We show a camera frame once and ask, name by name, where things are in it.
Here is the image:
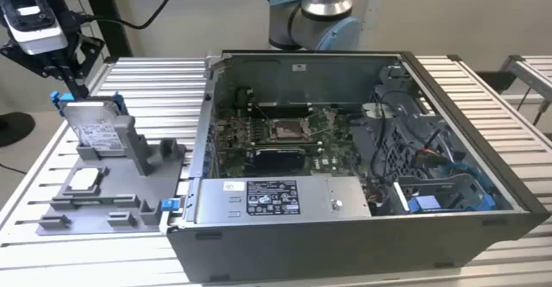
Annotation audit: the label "silver CPU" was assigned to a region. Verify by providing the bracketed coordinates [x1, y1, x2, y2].
[68, 167, 106, 191]

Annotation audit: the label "black round stand base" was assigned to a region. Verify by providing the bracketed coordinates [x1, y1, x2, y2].
[0, 111, 36, 148]

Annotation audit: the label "aluminium side table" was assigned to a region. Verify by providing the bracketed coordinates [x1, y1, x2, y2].
[500, 54, 552, 126]

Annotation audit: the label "black wire in case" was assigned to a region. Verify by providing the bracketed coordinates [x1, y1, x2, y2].
[370, 90, 434, 186]

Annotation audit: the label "black open PC case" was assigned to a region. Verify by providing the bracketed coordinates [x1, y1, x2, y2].
[165, 50, 552, 283]

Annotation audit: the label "black camera cable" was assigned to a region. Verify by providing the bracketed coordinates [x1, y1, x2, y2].
[68, 0, 180, 31]

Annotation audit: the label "thin metal locking lever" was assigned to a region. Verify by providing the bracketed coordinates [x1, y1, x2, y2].
[310, 122, 336, 136]

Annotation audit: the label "blue wire in case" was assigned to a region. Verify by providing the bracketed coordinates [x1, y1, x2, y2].
[442, 160, 497, 210]

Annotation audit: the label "green motherboard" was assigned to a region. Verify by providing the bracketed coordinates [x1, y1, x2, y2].
[213, 105, 368, 178]

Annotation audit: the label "silver power supply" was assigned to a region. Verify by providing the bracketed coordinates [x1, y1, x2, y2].
[193, 175, 372, 225]

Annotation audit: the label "grey metal disk bay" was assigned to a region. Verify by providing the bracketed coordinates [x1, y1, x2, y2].
[348, 83, 514, 217]

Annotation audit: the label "black table bracket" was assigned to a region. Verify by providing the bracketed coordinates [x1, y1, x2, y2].
[474, 70, 517, 94]

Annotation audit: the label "black RAM slot bank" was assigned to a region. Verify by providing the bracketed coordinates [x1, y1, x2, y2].
[248, 102, 314, 117]

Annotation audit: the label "yellow red power wires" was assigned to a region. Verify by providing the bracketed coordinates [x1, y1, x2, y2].
[413, 128, 449, 171]

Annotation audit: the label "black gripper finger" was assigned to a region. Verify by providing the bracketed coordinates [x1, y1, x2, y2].
[57, 65, 90, 99]

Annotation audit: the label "hard disk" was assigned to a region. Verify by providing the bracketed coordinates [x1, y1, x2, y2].
[50, 90, 136, 149]

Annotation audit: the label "black graphics card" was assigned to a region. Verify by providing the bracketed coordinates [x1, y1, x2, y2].
[252, 147, 306, 175]

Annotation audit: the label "black expansion slot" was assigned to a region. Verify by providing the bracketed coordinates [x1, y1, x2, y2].
[252, 140, 324, 148]

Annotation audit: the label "black frame post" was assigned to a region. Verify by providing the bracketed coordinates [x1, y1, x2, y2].
[80, 0, 134, 58]

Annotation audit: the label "black floor cable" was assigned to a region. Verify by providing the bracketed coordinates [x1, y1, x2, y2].
[0, 162, 28, 175]

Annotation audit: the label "blue carrier in bay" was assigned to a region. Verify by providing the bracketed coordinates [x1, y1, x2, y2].
[406, 195, 442, 211]

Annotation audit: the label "grey parts rack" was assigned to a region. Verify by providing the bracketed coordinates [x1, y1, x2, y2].
[36, 115, 186, 236]

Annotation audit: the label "CPU socket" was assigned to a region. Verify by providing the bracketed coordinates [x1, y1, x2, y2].
[269, 118, 309, 141]

